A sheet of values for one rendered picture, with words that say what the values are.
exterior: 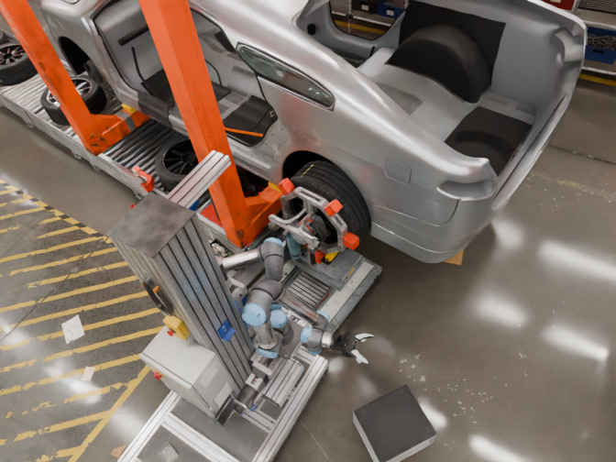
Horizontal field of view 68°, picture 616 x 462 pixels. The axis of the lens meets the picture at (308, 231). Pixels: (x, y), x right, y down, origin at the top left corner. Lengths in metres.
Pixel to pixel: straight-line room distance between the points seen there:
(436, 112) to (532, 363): 2.04
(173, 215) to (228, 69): 3.02
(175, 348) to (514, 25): 3.24
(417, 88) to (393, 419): 2.54
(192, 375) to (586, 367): 2.78
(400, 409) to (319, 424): 0.63
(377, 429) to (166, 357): 1.39
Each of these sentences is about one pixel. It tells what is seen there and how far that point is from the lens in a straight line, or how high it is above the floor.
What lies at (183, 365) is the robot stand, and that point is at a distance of 2.41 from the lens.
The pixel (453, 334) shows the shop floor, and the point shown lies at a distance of 3.77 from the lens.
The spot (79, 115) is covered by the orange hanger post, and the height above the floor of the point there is 0.97.
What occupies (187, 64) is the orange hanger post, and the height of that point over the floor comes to 2.09.
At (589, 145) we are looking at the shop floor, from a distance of 5.51.
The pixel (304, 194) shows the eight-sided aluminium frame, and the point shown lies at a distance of 3.03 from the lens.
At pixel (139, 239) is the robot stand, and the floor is 2.03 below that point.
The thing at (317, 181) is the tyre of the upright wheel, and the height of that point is 1.18.
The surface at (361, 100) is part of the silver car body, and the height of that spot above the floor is 1.77.
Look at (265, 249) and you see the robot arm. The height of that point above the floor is 1.15.
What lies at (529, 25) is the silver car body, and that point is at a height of 1.52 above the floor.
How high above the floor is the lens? 3.34
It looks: 52 degrees down
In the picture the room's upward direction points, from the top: 8 degrees counter-clockwise
